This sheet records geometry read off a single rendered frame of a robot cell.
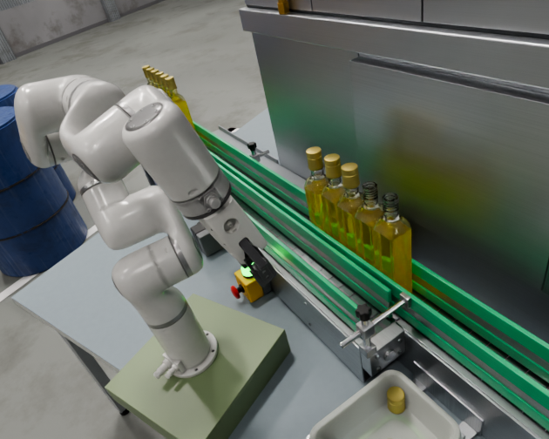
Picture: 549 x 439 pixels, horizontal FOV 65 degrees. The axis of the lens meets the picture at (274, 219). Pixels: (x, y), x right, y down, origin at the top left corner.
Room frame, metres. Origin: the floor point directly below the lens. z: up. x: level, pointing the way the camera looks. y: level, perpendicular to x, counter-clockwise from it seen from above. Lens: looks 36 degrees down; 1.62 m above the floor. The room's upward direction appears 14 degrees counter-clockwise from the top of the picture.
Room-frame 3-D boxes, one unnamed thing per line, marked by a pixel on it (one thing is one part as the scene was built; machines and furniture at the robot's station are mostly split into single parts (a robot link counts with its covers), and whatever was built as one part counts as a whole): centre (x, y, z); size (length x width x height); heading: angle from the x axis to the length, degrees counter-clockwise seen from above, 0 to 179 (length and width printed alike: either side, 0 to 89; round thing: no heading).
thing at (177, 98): (1.70, 0.26, 1.02); 0.06 x 0.06 x 0.28; 25
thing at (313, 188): (0.86, -0.12, 0.99); 0.06 x 0.06 x 0.21; 24
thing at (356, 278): (1.38, 0.18, 0.93); 1.75 x 0.01 x 0.08; 25
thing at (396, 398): (0.46, -0.15, 0.79); 0.04 x 0.04 x 0.04
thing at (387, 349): (0.54, -0.15, 0.85); 0.09 x 0.04 x 0.07; 115
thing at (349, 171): (0.76, -0.17, 1.14); 0.04 x 0.04 x 0.04
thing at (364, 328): (0.53, -0.14, 0.95); 0.17 x 0.03 x 0.12; 115
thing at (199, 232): (1.15, 0.22, 0.79); 0.08 x 0.08 x 0.08; 25
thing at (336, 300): (1.35, 0.24, 0.93); 1.75 x 0.01 x 0.08; 25
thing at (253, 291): (0.89, 0.10, 0.79); 0.07 x 0.07 x 0.07; 25
